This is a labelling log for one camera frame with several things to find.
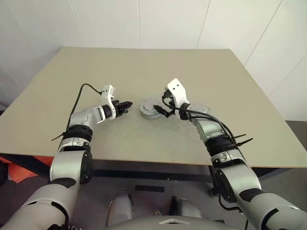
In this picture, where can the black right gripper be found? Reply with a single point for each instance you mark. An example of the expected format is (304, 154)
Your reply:
(168, 98)

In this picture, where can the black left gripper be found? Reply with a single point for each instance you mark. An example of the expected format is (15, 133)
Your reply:
(117, 109)

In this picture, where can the grey finned rotor housing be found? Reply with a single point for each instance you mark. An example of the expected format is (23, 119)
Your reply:
(149, 106)

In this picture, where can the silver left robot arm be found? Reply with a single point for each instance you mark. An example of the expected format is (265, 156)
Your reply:
(69, 165)

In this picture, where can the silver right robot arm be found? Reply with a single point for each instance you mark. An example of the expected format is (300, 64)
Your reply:
(237, 175)

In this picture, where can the black tape strip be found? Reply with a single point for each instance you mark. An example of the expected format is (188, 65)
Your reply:
(149, 188)

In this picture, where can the grey left robot leg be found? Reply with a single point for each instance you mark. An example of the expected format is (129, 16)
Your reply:
(121, 207)

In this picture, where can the grey robot leg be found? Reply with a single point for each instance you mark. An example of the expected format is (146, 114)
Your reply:
(188, 208)
(121, 207)

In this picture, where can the grey right robot leg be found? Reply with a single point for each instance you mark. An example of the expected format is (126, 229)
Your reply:
(188, 208)

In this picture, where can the grey robot torso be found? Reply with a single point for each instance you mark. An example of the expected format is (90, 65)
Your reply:
(165, 222)

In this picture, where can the orange cloth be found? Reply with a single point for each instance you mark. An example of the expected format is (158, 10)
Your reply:
(21, 169)

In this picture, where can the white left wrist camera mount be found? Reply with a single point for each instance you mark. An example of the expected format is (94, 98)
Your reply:
(107, 92)

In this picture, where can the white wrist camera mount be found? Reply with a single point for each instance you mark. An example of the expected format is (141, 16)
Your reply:
(178, 89)
(107, 92)

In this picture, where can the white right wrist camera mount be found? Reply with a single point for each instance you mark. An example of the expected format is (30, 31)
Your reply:
(178, 89)

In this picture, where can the black table frame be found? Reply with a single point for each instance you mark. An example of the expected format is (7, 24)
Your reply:
(148, 172)

